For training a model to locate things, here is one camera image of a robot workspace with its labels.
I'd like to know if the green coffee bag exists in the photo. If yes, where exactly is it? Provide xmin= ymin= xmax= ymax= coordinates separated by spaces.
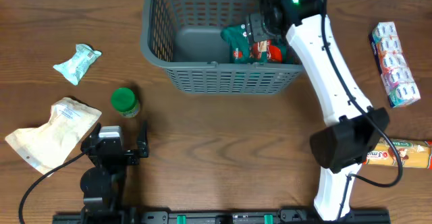
xmin=220 ymin=24 xmax=292 ymax=64

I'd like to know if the tissue multipack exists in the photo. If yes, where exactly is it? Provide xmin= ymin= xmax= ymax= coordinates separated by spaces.
xmin=369 ymin=22 xmax=421 ymax=108

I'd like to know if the orange spaghetti packet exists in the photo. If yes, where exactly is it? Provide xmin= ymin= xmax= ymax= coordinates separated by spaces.
xmin=363 ymin=138 xmax=431 ymax=169

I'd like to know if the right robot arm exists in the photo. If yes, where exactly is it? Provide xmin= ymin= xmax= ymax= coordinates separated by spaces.
xmin=258 ymin=0 xmax=391 ymax=223

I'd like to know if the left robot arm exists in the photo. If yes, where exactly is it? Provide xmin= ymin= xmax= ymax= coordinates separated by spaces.
xmin=80 ymin=123 xmax=149 ymax=223

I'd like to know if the cream paper pouch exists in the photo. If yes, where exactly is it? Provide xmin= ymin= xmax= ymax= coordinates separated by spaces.
xmin=5 ymin=97 xmax=101 ymax=175

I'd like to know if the green lid jar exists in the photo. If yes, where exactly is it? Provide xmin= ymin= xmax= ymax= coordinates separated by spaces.
xmin=111 ymin=88 xmax=140 ymax=118

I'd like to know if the light blue snack packet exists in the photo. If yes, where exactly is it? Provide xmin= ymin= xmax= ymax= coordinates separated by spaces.
xmin=53 ymin=44 xmax=102 ymax=86

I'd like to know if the grey plastic basket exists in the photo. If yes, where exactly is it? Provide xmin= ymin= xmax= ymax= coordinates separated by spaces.
xmin=140 ymin=0 xmax=303 ymax=94

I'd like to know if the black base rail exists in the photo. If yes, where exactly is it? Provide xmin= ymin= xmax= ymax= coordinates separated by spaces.
xmin=52 ymin=207 xmax=392 ymax=224

